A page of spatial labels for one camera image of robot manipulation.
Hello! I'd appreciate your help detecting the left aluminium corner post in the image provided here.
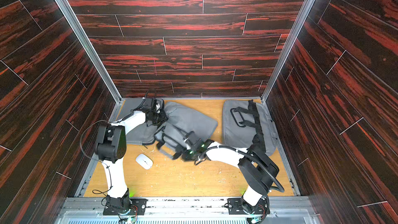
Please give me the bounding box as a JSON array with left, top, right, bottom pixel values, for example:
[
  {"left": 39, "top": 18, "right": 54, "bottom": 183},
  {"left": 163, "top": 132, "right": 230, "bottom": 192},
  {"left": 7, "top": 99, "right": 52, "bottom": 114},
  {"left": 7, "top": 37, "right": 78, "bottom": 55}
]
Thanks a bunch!
[{"left": 54, "top": 0, "right": 122, "bottom": 104}]

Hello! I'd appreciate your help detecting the right aluminium corner post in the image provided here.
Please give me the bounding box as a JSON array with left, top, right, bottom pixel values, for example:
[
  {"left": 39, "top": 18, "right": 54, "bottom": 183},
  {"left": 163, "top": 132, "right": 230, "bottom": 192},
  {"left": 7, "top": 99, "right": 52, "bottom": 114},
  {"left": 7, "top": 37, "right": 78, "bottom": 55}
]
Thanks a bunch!
[{"left": 261, "top": 0, "right": 316, "bottom": 104}]

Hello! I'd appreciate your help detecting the grey bag with straps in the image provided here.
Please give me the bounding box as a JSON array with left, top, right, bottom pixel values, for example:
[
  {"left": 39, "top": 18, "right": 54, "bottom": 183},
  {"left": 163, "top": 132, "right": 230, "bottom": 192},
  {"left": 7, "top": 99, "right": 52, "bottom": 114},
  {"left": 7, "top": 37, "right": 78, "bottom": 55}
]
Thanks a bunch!
[{"left": 222, "top": 100, "right": 276, "bottom": 157}]

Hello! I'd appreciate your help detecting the left grey laptop bag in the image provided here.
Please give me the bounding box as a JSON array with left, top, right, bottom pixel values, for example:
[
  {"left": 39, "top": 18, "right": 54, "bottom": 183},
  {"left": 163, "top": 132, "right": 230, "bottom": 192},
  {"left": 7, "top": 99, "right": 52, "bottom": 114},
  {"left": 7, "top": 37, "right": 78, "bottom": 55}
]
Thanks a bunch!
[{"left": 114, "top": 98, "right": 157, "bottom": 146}]

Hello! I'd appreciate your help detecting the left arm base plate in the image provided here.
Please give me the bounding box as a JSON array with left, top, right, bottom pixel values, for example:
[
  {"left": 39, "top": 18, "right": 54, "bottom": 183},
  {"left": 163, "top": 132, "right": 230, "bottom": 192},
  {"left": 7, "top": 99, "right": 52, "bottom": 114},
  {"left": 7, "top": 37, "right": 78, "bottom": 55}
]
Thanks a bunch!
[{"left": 103, "top": 198, "right": 148, "bottom": 216}]

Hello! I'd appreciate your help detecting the grey laptop sleeve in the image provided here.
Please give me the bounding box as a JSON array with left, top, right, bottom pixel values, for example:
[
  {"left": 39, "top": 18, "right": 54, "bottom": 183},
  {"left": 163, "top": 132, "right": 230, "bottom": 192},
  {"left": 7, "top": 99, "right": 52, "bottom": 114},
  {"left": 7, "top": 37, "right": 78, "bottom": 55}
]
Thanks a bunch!
[{"left": 154, "top": 102, "right": 218, "bottom": 160}]

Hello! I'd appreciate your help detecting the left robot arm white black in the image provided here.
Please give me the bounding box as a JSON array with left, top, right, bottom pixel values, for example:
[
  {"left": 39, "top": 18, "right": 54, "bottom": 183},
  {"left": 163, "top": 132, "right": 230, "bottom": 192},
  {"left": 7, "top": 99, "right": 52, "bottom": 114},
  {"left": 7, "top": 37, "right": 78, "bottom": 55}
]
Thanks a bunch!
[{"left": 79, "top": 90, "right": 167, "bottom": 215}]

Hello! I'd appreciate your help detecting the aluminium corner post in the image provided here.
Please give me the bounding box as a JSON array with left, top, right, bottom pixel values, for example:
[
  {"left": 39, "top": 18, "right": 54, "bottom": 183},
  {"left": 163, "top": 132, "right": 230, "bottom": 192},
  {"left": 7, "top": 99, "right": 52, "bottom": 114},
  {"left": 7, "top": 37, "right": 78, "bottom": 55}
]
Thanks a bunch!
[
  {"left": 261, "top": 0, "right": 316, "bottom": 104},
  {"left": 54, "top": 0, "right": 122, "bottom": 104}
]

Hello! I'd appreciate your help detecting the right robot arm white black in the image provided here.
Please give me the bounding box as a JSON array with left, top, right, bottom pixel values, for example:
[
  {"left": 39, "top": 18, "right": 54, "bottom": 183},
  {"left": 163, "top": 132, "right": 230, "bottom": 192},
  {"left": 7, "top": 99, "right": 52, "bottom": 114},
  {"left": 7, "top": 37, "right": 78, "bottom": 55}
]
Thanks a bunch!
[{"left": 177, "top": 132, "right": 285, "bottom": 214}]

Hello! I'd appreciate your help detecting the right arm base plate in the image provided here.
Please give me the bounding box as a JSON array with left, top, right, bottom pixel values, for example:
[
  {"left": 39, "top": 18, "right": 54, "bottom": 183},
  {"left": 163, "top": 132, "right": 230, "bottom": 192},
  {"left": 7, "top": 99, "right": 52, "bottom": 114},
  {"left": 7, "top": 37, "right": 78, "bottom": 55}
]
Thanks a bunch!
[{"left": 224, "top": 198, "right": 270, "bottom": 215}]

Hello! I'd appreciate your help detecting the front aluminium rail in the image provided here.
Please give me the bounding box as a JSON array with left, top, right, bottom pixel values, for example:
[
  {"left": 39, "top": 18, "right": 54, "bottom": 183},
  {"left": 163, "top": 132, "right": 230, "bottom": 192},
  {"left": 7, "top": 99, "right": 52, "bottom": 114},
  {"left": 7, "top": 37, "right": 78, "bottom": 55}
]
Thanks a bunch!
[{"left": 55, "top": 197, "right": 321, "bottom": 224}]

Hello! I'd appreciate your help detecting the left white mouse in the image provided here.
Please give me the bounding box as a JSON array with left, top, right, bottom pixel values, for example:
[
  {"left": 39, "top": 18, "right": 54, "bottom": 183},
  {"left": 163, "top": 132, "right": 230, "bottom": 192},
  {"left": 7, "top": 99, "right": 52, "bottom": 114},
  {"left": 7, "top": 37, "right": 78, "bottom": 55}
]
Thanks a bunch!
[{"left": 135, "top": 154, "right": 153, "bottom": 170}]

